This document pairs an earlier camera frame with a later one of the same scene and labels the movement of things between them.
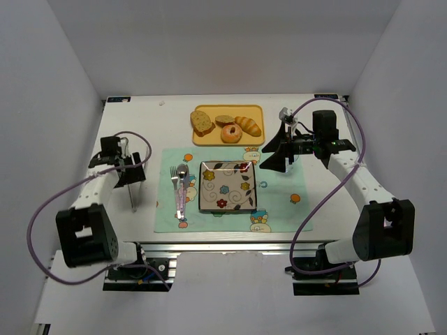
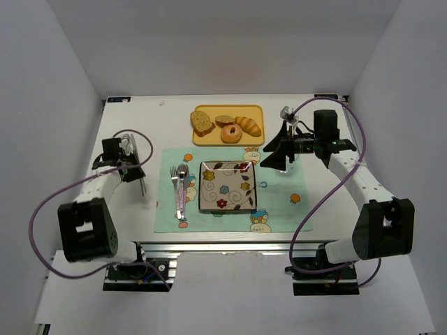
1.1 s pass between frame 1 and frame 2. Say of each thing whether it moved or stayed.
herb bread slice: stayed
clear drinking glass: stayed
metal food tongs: moved
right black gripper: stayed
